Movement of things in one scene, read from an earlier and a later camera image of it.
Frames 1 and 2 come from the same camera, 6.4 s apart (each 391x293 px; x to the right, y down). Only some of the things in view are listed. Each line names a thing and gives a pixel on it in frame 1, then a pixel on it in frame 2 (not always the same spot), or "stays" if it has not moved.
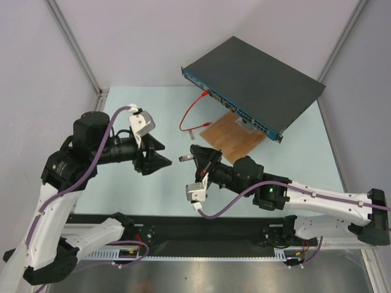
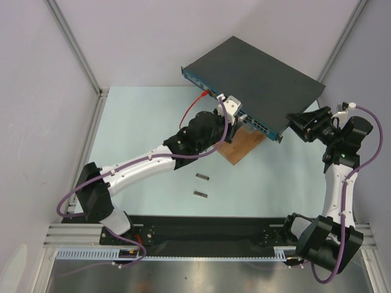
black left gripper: [153, 161] -> [231, 130]
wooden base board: [232, 140] stays
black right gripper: [207, 163] -> [310, 127]
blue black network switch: [261, 90] stays
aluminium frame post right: [360, 8] stays
